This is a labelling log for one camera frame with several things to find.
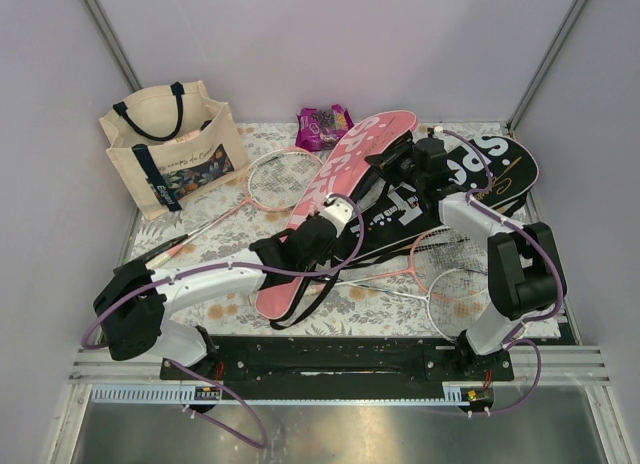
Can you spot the pink racket cover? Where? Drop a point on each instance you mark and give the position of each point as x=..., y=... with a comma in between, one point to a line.
x=344, y=172

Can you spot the white cable duct strip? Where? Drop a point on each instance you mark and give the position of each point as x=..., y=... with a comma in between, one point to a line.
x=182, y=394

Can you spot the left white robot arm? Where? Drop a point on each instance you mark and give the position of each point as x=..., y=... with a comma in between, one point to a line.
x=134, y=309

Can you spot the purple snack packet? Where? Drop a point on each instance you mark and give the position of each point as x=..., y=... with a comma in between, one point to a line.
x=321, y=129

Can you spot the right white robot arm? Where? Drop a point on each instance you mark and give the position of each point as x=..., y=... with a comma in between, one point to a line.
x=525, y=279

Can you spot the pink frame badminton racket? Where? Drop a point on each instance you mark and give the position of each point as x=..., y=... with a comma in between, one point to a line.
x=273, y=182

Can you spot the black frame badminton racket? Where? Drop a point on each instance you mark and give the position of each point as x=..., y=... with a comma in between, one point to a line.
x=156, y=251

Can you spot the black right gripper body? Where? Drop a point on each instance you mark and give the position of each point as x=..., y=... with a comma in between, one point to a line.
x=401, y=164

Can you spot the floral patterned table mat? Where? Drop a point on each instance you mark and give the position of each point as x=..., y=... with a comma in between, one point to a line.
x=376, y=300

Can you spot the beige canvas tote bag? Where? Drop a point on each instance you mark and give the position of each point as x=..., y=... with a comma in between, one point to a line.
x=172, y=143

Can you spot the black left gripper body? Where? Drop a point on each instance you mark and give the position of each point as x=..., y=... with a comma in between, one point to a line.
x=320, y=260

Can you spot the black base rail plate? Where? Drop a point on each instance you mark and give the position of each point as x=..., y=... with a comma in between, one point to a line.
x=347, y=368

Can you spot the white frame racket black handle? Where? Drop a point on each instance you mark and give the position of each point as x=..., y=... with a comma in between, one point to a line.
x=453, y=302

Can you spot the black racket cover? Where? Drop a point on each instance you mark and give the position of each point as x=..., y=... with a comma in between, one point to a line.
x=502, y=169

